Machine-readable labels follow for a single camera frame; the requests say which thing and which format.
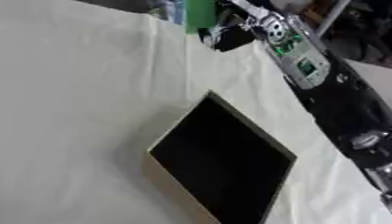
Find green block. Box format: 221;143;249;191
184;0;220;35

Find blue and white object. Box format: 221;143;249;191
150;0;187;25

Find tan cardboard box black inside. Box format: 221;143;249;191
143;89;299;224

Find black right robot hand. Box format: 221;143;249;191
196;0;273;53

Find grey metal pole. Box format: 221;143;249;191
313;0;354;38

